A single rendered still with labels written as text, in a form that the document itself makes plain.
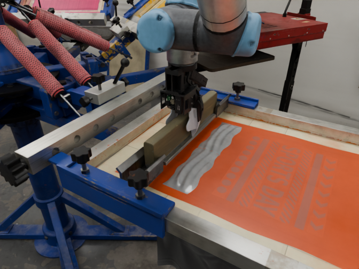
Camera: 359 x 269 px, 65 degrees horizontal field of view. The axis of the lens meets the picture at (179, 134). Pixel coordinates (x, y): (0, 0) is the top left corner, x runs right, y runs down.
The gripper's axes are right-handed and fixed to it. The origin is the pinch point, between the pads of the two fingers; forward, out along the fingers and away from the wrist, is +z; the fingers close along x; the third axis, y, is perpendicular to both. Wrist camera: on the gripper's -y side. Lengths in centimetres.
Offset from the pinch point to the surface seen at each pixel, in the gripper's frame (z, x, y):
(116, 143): 2.4, -14.6, 13.5
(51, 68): -1, -74, -13
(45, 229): 90, -87, 7
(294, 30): -8, 6, -111
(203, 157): 4.9, 7.7, 3.8
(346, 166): 5.3, 41.8, -12.3
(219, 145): 4.8, 9.3, -3.6
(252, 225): 5.2, 26.6, 19.2
